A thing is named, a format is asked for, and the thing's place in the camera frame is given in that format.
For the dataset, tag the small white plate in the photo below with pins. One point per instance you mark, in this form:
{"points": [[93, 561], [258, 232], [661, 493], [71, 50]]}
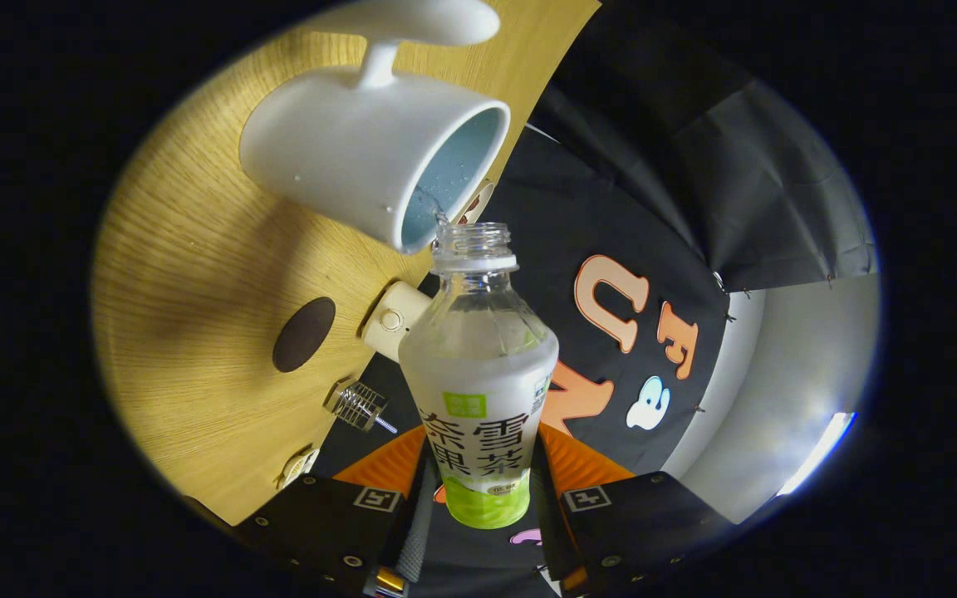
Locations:
{"points": [[479, 202]]}

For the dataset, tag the white divided bean dish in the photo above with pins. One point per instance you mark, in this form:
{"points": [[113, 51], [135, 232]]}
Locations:
{"points": [[297, 468]]}

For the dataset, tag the clear juice bottle white label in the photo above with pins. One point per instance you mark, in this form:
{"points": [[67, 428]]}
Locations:
{"points": [[478, 365]]}

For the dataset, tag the white toaster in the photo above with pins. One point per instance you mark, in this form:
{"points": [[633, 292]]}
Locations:
{"points": [[391, 322]]}

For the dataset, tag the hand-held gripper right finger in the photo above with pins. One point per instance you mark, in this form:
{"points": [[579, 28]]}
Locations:
{"points": [[645, 523]]}

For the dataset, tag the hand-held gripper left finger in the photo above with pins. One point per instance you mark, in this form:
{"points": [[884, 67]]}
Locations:
{"points": [[321, 519]]}

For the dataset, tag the wooden table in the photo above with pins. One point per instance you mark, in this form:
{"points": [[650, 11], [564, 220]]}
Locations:
{"points": [[196, 249]]}

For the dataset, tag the white cup blue inside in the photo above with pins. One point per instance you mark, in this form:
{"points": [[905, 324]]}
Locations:
{"points": [[345, 158]]}

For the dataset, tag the dark round coaster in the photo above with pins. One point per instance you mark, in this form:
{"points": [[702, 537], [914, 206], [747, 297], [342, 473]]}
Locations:
{"points": [[304, 334]]}

